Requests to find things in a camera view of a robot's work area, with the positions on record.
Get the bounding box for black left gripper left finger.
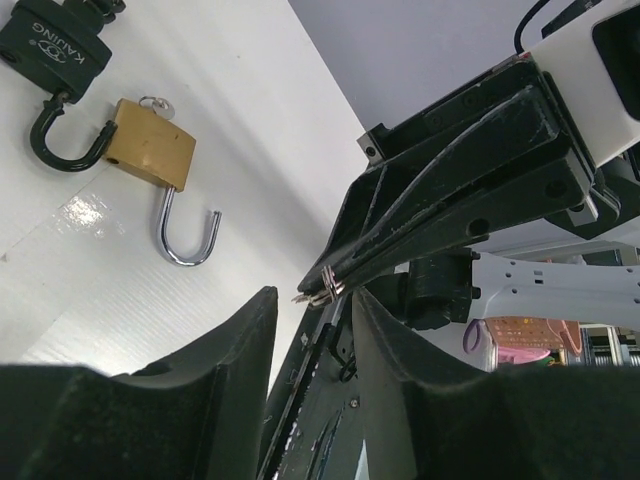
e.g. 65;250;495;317
1;287;278;479

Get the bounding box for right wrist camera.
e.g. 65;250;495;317
524;1;639;167

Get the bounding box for large brass padlock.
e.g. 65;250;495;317
103;98;222;267

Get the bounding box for small silver keys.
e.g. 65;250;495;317
292;266;345;308

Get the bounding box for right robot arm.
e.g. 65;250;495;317
297;58;639;328

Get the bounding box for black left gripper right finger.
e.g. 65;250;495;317
353;290;639;479

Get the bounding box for black padlock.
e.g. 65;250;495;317
1;0;126;173

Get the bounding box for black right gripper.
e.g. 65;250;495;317
297;59;620;295

